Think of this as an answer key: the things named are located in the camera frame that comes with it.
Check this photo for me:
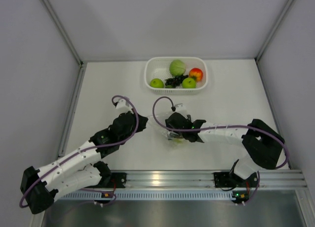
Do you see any small green fake food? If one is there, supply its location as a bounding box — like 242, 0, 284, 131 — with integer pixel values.
172, 138, 185, 145

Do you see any white slotted cable duct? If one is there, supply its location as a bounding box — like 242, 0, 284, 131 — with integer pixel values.
60, 190, 238, 200

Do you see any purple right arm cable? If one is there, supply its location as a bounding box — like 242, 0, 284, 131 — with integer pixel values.
152, 96, 290, 170

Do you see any green fake apple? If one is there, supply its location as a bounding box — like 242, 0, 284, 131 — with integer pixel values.
150, 78, 164, 89
182, 77, 196, 89

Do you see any dark green fake vegetable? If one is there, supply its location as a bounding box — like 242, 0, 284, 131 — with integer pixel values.
165, 75, 189, 88

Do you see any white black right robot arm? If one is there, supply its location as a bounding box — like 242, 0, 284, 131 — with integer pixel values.
165, 112, 285, 188

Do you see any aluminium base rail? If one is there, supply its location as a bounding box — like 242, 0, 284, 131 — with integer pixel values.
39, 169, 307, 190

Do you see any aluminium frame post right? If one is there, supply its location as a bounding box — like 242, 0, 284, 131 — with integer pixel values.
255, 0, 297, 64

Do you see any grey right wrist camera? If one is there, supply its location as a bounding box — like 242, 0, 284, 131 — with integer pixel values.
171, 103, 187, 113

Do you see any orange red fake tomato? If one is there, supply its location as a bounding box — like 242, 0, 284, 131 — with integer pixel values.
189, 67, 203, 82

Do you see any aluminium frame post left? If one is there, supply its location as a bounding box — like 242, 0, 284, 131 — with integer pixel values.
40, 0, 83, 66

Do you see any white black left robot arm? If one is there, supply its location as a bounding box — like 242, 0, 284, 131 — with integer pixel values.
20, 112, 148, 214

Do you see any clear polka dot zip bag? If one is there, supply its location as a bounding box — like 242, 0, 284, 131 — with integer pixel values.
148, 111, 189, 149

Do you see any white perforated plastic basket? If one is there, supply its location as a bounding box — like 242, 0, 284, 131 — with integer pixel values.
144, 57, 209, 95

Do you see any pale green fake cabbage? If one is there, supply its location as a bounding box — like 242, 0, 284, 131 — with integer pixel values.
169, 60, 186, 76

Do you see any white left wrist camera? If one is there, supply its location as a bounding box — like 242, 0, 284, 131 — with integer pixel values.
115, 98, 132, 113

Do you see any aluminium frame post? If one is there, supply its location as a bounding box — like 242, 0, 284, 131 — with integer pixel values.
255, 0, 297, 64
40, 0, 83, 66

